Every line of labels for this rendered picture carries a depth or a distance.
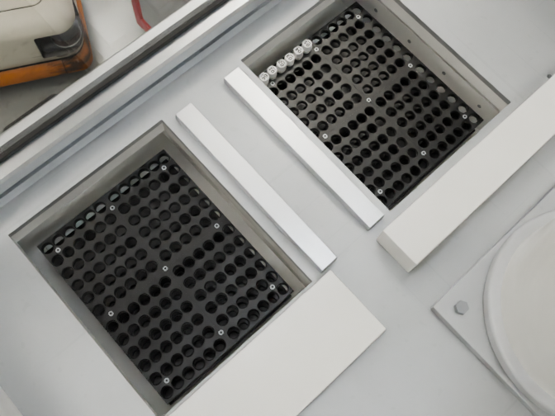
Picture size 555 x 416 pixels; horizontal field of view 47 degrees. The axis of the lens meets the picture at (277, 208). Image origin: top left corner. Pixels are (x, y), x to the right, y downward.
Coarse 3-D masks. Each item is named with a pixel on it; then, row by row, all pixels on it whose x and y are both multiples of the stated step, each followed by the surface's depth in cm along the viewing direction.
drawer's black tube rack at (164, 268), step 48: (144, 192) 76; (192, 192) 76; (96, 240) 71; (144, 240) 71; (192, 240) 71; (240, 240) 75; (96, 288) 72; (144, 288) 69; (192, 288) 70; (240, 288) 70; (288, 288) 70; (144, 336) 68; (192, 336) 68; (240, 336) 68; (192, 384) 69
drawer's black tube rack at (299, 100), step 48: (336, 48) 80; (384, 48) 81; (288, 96) 81; (336, 96) 81; (384, 96) 82; (432, 96) 82; (336, 144) 76; (384, 144) 76; (432, 144) 77; (384, 192) 75
